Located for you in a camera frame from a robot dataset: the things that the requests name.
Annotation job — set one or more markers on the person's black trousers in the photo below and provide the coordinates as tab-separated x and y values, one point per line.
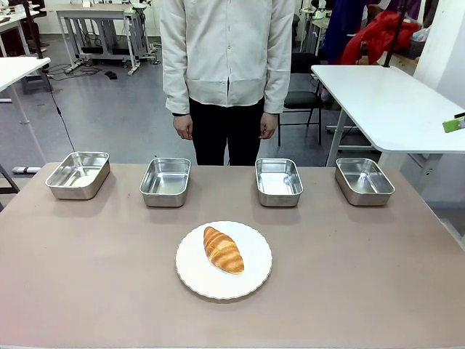
227	134

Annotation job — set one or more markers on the person's left forearm cream sleeve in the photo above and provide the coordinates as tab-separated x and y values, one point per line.
278	85

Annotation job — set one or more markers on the large white side table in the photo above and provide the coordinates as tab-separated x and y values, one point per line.
392	105

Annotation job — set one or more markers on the golden brown croissant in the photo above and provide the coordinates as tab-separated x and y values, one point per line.
222	251

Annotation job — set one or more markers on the white scalloped plate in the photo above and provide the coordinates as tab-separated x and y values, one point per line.
192	270

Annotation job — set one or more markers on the person's right forearm cream sleeve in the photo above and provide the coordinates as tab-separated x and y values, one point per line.
176	87

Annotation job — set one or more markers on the person's right hand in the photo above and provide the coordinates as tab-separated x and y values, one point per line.
182	127

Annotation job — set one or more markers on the red cloth pile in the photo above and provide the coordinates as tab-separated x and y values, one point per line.
378	36

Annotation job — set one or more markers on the steel rectangular container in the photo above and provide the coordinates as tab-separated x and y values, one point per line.
279	181
78	176
363	181
165	181

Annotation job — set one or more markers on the person's left hand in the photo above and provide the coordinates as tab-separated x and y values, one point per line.
269	125

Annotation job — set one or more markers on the blue hanging garment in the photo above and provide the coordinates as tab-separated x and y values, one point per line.
341	29

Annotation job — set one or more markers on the black folding chair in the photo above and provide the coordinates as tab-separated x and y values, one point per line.
303	98

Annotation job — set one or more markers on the grey background workbench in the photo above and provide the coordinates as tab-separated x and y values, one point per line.
101	14

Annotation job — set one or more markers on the small white side table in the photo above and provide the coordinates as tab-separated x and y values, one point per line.
18	69

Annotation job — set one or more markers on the black stand pole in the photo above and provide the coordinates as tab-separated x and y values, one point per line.
394	36

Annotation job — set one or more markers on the person's cream button shirt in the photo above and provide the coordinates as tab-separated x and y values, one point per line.
227	47

